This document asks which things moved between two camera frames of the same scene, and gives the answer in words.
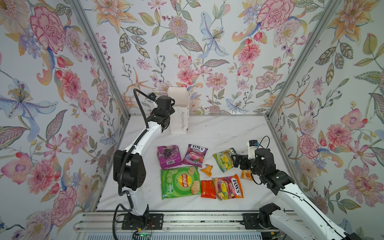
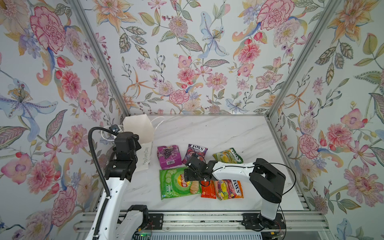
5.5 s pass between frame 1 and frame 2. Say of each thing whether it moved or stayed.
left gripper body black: moved
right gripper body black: moved
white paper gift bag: moved
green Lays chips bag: stayed
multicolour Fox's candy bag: stayed
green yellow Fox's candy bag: stayed
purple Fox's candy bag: stayed
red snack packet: stayed
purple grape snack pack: stayed
